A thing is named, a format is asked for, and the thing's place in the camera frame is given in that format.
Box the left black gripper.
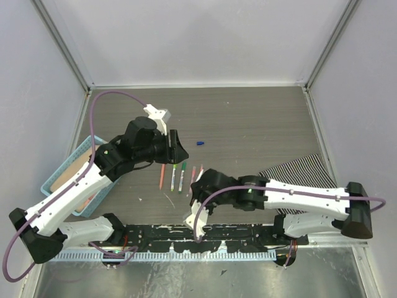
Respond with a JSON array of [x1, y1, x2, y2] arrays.
[[135, 129, 190, 164]]

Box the white marker green end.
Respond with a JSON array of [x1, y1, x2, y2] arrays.
[[178, 161, 187, 194]]

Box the white marker lime end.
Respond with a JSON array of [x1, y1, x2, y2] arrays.
[[170, 164, 177, 192]]

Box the pink highlighter pen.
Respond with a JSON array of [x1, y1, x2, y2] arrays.
[[188, 166, 197, 194]]

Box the orange slim pen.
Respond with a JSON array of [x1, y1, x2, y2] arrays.
[[159, 164, 166, 190]]

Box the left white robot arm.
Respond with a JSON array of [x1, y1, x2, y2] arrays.
[[9, 116, 189, 264]]

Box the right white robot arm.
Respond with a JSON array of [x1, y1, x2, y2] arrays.
[[184, 169, 373, 245]]

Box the light blue plastic basket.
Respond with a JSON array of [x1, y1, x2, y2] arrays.
[[40, 133, 118, 218]]

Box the striped black white cloth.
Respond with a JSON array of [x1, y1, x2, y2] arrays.
[[259, 153, 337, 215]]

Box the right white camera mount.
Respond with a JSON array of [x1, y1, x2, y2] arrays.
[[183, 201, 208, 239]]

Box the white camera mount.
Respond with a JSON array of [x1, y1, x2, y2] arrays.
[[143, 104, 171, 135], [183, 201, 208, 239]]

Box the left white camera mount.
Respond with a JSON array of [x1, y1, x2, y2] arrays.
[[143, 104, 171, 135]]

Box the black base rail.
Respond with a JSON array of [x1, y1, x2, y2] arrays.
[[88, 222, 310, 253]]

